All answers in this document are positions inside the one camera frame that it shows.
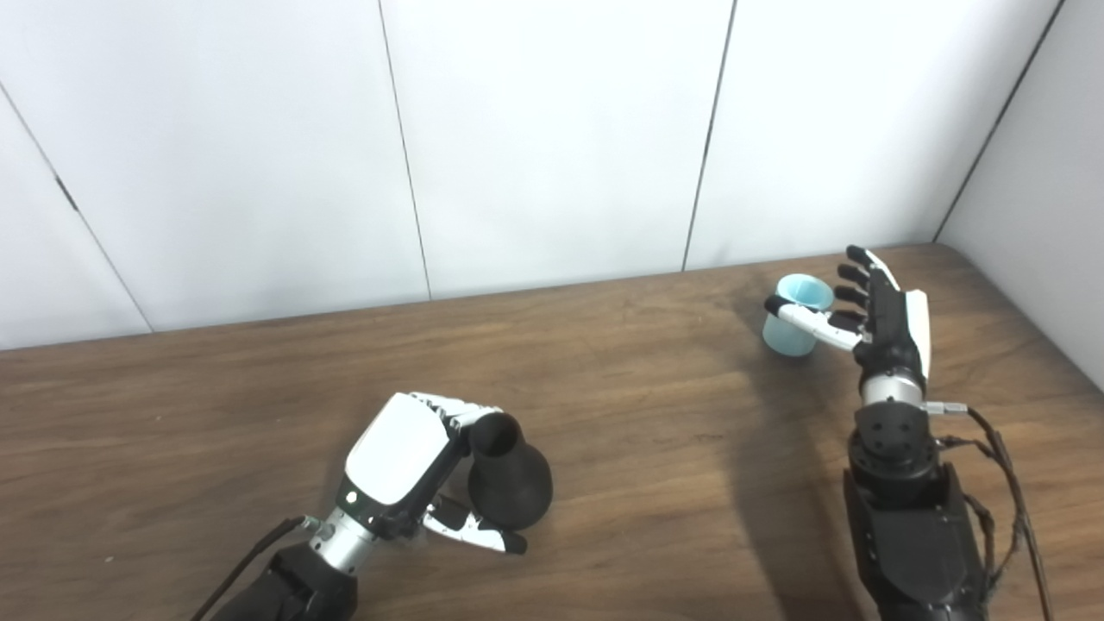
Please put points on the black flared nozzle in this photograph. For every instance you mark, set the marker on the black flared nozzle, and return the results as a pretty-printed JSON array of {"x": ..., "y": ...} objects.
[{"x": 509, "y": 492}]

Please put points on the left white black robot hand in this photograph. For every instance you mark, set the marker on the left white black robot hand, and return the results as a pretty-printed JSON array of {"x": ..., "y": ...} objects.
[{"x": 392, "y": 453}]

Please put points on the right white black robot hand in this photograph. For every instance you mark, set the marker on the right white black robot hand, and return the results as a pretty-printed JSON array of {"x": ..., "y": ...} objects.
[{"x": 888, "y": 336}]

